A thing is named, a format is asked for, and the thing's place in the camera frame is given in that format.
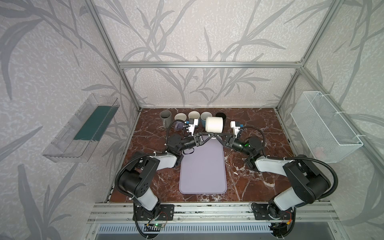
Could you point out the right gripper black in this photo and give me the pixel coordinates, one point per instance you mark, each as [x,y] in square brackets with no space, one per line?
[229,141]

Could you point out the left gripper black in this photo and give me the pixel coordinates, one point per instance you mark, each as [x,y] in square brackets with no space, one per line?
[197,139]

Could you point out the cream white mug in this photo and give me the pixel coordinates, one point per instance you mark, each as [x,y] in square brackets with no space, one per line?
[214,125]

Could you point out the black mug white rim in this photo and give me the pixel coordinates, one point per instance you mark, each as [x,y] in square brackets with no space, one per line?
[221,115]

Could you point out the light blue mug front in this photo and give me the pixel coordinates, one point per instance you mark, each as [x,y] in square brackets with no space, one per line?
[194,117]

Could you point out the lilac purple mug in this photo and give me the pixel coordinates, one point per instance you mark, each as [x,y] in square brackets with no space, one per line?
[180,125]

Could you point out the grey mug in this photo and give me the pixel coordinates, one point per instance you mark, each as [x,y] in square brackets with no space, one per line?
[166,117]

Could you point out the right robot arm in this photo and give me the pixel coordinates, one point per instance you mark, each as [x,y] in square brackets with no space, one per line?
[310,179]

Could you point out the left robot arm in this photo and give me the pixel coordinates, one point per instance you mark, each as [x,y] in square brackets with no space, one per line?
[135,178]

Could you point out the lilac rectangular tray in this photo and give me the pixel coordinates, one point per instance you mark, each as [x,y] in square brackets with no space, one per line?
[203,170]

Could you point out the small green circuit board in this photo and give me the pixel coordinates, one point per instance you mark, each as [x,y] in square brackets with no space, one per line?
[155,226]

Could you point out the white slotted vent strip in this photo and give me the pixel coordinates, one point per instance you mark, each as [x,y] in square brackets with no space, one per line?
[190,228]

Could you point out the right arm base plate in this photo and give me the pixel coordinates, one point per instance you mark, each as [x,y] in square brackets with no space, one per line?
[261,211]

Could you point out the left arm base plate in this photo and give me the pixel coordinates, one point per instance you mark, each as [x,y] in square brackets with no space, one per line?
[162,212]

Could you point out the white wire mesh basket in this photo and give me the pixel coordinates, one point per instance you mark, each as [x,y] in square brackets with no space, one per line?
[327,134]

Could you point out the aluminium front rail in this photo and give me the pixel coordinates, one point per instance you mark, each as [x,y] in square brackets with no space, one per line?
[210,212]

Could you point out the clear plastic wall bin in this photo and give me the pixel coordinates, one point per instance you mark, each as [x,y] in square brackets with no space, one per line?
[79,138]

